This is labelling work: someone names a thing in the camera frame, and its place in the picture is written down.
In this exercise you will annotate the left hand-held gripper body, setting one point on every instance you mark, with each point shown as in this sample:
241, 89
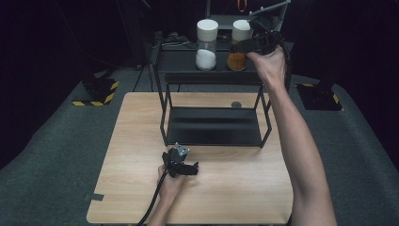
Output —
174, 160

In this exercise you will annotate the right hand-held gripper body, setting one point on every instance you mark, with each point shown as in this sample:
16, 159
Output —
268, 39

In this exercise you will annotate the orange powder spice jar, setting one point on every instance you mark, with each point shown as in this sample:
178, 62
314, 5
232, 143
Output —
237, 61

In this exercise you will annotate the white powder spice jar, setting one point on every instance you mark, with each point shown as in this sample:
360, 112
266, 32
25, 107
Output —
206, 47

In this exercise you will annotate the black metal two-tier rack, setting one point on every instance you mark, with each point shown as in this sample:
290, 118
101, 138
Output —
216, 125

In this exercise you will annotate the person's left hand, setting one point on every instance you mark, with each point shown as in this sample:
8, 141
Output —
169, 186

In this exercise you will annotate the person's right hand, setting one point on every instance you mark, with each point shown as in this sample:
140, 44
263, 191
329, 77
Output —
269, 67

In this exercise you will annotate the small round grey cap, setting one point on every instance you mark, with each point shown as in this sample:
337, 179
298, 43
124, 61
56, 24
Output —
236, 104

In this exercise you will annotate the black stand base striped edge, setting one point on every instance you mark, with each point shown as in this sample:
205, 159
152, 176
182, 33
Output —
318, 97
98, 91

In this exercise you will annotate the grey tape piece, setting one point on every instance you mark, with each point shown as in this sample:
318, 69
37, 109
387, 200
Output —
94, 196

